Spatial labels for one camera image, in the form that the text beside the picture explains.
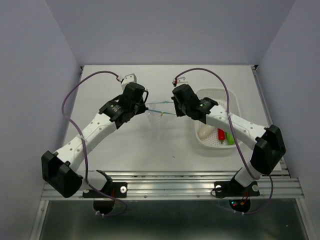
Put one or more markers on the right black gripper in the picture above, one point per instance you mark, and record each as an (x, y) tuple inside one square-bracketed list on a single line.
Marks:
[(180, 112)]

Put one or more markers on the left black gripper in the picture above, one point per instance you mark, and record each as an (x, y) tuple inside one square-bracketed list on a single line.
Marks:
[(142, 108)]

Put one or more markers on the clear zip top bag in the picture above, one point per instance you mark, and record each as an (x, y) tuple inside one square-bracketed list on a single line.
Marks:
[(159, 115)]

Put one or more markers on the white toy radish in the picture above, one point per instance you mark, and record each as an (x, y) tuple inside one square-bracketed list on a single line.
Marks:
[(205, 131)]

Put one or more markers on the green toy pepper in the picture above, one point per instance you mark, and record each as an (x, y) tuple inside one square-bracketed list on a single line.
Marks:
[(229, 138)]

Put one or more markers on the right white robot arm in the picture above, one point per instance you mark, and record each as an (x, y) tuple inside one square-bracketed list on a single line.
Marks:
[(266, 142)]

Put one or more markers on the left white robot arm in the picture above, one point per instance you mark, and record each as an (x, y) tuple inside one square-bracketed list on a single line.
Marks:
[(59, 168)]

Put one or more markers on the white perforated plastic basket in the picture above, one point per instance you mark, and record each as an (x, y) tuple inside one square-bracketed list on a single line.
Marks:
[(219, 95)]

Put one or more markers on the red toy chili pepper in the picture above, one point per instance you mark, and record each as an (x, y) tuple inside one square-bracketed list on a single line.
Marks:
[(221, 135)]

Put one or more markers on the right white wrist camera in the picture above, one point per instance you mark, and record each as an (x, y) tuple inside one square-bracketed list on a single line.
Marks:
[(179, 81)]

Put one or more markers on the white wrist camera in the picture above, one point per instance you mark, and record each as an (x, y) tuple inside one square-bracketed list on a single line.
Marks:
[(179, 81), (130, 78)]

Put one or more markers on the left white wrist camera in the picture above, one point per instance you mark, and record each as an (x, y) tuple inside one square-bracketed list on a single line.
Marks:
[(130, 78)]

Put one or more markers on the aluminium frame rail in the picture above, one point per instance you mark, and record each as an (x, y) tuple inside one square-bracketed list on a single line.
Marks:
[(197, 185)]

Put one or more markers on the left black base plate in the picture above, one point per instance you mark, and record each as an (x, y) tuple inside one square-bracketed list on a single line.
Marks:
[(116, 189)]

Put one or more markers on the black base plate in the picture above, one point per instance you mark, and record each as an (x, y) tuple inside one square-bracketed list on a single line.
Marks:
[(223, 189), (116, 189)]

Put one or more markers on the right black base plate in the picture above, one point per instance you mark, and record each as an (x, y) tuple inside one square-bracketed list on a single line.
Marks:
[(223, 189)]

